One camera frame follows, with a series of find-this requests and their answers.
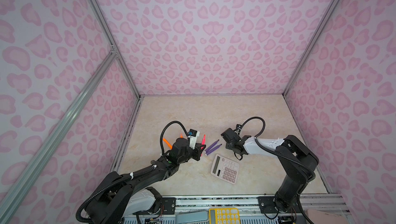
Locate pink highlighter pen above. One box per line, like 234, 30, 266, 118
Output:
201, 134, 206, 156

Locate purple highlighter pen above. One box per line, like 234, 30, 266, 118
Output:
206, 144, 222, 156
205, 139, 219, 154

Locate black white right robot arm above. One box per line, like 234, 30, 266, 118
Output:
221, 128, 319, 212

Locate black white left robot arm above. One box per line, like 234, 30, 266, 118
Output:
75, 138, 206, 224

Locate pink white calculator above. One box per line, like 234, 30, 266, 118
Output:
210, 154, 240, 185

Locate grey blue case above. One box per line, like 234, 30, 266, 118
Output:
175, 211, 209, 224

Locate yellow calculator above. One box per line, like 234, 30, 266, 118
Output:
208, 207, 241, 224

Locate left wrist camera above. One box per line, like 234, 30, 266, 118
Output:
187, 129, 200, 149

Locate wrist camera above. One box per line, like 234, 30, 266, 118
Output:
187, 129, 200, 149
234, 124, 243, 135

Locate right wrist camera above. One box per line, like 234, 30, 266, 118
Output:
234, 124, 243, 135

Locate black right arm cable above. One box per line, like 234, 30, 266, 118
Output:
238, 116, 316, 224

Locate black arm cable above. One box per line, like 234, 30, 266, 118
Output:
75, 121, 189, 224
238, 116, 316, 224

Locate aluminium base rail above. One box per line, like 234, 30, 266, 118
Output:
154, 194, 355, 224

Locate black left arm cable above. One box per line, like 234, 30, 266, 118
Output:
75, 121, 189, 224

